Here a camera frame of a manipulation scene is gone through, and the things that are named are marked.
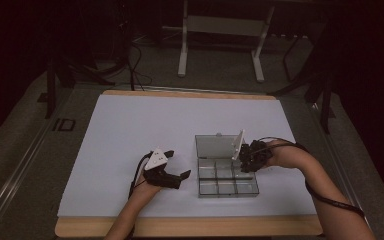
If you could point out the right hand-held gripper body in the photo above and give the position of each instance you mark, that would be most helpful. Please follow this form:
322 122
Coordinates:
256 155

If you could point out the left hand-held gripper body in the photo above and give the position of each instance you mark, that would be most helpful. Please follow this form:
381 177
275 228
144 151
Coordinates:
156 160

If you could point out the grey transparent compartment box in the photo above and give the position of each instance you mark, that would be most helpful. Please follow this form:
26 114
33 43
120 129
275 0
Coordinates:
225 176

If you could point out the person's right hand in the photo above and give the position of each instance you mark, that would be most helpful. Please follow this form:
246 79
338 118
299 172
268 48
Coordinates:
281 155

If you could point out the person's left hand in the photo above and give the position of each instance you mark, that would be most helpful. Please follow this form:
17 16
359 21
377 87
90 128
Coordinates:
148 186

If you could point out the white table mat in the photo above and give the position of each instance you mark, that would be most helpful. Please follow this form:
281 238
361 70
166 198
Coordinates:
130 133

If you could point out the black metal stand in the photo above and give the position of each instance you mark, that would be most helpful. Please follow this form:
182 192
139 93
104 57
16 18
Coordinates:
323 100
51 90

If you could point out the white metal desk frame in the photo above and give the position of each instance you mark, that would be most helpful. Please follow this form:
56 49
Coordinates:
225 25

